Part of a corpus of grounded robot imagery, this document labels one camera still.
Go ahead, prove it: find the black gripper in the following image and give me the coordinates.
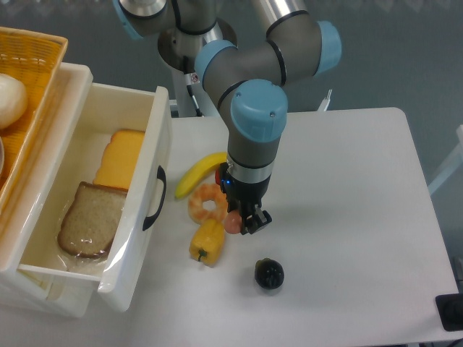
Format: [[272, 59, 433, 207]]
[[219, 162, 272, 235]]

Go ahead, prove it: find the pink-orange egg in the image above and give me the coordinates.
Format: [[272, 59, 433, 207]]
[[224, 210, 242, 234]]

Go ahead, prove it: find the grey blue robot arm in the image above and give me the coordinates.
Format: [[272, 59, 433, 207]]
[[114, 1, 342, 234]]

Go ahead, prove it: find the white open upper drawer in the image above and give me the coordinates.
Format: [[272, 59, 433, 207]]
[[19, 84, 172, 317]]

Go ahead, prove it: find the white drawer cabinet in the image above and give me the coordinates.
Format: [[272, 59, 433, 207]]
[[1, 63, 93, 317]]

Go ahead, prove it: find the red bell pepper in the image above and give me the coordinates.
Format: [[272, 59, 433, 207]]
[[215, 167, 222, 186]]

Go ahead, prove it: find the yellow bell pepper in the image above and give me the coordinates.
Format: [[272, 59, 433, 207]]
[[189, 219, 225, 267]]

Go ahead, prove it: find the yellow banana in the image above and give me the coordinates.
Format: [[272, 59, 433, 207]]
[[174, 152, 227, 200]]

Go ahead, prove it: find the dark blackberry toy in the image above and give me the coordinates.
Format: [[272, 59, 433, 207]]
[[254, 258, 285, 290]]

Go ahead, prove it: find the orange cheese slice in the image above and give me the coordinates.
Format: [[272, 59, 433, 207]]
[[93, 129, 145, 191]]

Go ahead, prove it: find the brown bread slice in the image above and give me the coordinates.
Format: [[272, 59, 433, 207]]
[[57, 181, 127, 259]]

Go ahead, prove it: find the black device at table edge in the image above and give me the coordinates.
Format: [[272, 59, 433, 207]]
[[435, 294, 462, 332]]

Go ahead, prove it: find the white bun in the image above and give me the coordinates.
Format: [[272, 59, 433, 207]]
[[0, 74, 28, 129]]

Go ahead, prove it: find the yellow woven basket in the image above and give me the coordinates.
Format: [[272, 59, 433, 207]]
[[1, 27, 68, 210]]

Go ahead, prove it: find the orange shrimp ring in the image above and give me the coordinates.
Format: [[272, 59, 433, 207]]
[[188, 183, 229, 223]]

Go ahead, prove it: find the black drawer handle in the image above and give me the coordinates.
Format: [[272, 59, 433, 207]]
[[143, 166, 167, 231]]

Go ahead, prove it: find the white bracket behind table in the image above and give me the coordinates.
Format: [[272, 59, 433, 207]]
[[317, 89, 333, 112]]

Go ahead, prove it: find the white frame at right edge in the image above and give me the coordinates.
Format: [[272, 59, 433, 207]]
[[428, 125, 462, 196]]

